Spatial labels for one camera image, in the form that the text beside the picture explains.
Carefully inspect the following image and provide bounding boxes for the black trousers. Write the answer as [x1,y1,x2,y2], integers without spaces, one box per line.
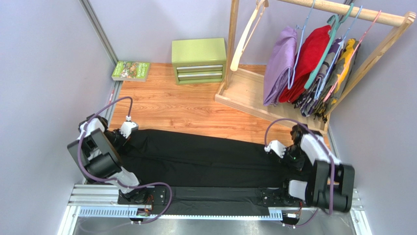
[119,129,312,188]

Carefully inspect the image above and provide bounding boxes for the cream plastic hanger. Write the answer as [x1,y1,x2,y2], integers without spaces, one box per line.
[230,0,269,71]

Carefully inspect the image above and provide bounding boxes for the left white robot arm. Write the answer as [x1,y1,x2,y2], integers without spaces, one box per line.
[67,116,150,204]

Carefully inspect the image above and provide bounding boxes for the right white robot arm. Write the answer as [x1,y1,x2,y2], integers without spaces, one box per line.
[280,124,355,212]

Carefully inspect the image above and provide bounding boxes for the teal hanger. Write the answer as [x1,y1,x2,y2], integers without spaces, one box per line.
[304,0,354,90]

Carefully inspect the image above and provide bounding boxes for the green book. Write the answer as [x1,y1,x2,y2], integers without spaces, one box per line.
[112,61,151,82]

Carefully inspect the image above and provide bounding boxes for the wooden clothes rack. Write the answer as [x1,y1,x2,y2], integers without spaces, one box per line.
[215,0,417,135]

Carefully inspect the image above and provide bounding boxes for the yellow grey garment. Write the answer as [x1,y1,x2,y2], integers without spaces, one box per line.
[313,38,360,122]

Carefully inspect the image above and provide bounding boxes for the green drawer box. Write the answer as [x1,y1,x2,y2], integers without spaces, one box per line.
[171,38,227,85]

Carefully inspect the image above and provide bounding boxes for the red garment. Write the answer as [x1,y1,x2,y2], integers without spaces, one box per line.
[278,24,331,103]

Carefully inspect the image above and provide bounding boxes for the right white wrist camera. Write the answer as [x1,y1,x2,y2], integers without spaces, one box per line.
[264,140,287,159]

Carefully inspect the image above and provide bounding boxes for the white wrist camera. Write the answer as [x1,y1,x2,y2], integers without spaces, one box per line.
[119,121,139,139]
[264,140,287,159]

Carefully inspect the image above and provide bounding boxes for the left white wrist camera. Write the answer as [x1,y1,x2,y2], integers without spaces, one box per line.
[119,121,139,139]

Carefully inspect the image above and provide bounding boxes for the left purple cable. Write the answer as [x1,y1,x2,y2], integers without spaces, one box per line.
[76,96,173,226]

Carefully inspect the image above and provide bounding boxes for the light blue wire hanger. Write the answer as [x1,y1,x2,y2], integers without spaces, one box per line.
[303,1,363,102]

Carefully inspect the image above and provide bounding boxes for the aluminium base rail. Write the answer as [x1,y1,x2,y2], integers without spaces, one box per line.
[59,184,371,235]

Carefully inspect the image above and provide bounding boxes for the aluminium corner post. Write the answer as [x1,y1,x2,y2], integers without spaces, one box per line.
[79,0,118,65]

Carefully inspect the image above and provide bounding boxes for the pink wire hanger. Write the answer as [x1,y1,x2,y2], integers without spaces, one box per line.
[323,10,382,103]

